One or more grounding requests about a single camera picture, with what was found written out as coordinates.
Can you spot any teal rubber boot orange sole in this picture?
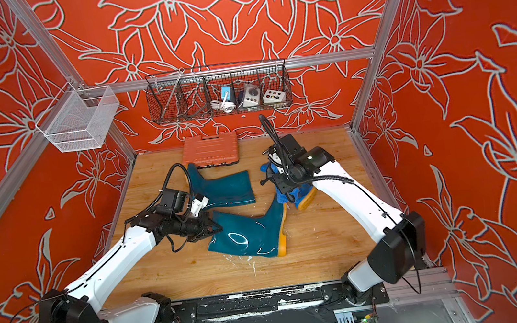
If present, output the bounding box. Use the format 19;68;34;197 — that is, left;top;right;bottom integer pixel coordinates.
208;200;288;258

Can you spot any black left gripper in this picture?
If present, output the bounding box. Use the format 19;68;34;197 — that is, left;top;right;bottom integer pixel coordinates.
172;209;225;243

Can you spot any white socket box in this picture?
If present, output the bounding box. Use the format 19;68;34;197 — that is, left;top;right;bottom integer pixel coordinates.
263;89;286;107

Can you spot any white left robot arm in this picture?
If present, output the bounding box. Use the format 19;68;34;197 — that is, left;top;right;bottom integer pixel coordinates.
38;213;223;323

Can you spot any red plastic tool case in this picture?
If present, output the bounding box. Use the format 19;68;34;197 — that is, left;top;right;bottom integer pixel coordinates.
182;132;240;169

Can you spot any blue rubber boot orange sole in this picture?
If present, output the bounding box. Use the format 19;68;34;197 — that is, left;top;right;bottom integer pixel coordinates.
257;153;320;216

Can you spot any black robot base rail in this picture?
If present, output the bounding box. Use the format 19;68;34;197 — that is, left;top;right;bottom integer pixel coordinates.
171;280;389;323

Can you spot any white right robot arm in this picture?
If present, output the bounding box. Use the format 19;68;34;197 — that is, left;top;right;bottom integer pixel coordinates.
265;134;426;301

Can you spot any blue white small box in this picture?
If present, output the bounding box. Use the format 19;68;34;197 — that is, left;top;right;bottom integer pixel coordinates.
220;86;233;103

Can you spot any white power adapter box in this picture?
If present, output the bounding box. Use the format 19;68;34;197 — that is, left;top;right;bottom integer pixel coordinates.
241;84;262;108

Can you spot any coiled white cable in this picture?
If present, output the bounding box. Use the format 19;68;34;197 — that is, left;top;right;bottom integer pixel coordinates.
209;97;238;117

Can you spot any blue microfiber cloth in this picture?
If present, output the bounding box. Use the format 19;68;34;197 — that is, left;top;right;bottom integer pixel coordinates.
265;171;303;198

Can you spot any black wire wall basket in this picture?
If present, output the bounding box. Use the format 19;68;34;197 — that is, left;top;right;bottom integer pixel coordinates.
145;59;293;123

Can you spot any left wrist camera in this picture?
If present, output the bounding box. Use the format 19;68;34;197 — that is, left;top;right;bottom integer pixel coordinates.
155;189;209;218

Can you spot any clear plastic wall bin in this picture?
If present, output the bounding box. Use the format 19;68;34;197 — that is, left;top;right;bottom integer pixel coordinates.
36;86;120;153

